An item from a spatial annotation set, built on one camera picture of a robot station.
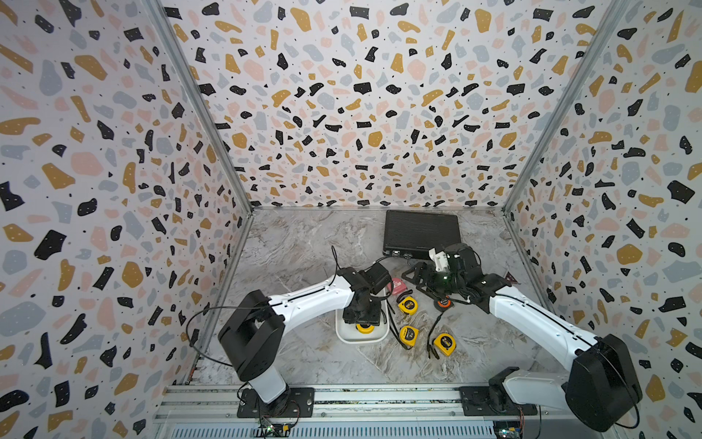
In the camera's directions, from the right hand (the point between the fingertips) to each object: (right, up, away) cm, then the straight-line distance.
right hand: (408, 281), depth 80 cm
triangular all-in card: (+40, -2, +20) cm, 45 cm away
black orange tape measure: (+14, -10, +9) cm, 19 cm away
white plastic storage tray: (-17, -16, +1) cm, 24 cm away
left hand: (-10, -12, +2) cm, 16 cm away
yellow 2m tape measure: (+12, -19, +3) cm, 23 cm away
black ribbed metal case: (+5, +14, +27) cm, 31 cm away
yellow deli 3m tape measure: (+2, -10, +10) cm, 14 cm away
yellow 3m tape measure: (+1, -17, +3) cm, 18 cm away
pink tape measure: (-1, -5, +15) cm, 16 cm away
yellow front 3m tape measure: (-13, -15, 0) cm, 19 cm away
